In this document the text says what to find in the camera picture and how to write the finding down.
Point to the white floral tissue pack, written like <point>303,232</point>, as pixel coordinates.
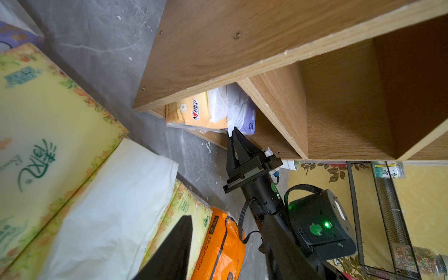
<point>107,229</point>

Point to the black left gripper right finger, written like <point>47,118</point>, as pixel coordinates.
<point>292,263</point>

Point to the yellow green floral tissue pack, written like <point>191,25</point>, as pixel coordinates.
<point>54,136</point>

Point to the purple Vinda tissue pack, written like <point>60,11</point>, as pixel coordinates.
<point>12,37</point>

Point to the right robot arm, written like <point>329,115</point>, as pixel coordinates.
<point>299,238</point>

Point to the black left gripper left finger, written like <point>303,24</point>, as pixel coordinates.
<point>171,260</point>

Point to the wooden shelf unit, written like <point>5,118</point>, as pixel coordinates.
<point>333,80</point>

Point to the purple tissue pack bottom shelf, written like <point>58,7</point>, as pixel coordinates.
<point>230,107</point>

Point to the small potted cactus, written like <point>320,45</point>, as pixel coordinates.
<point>290,165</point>

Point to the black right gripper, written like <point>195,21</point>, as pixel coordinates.
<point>249,170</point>

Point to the orange white tissue box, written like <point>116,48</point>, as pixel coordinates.
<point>223,253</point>

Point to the printed jar on basket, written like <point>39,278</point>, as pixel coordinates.
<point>393,169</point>

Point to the glass jar white lid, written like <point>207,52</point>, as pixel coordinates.
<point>419,260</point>

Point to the orange tissue pack bottom shelf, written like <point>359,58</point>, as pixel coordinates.
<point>194,113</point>

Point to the black wire wall basket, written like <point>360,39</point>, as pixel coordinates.
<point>393,224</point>

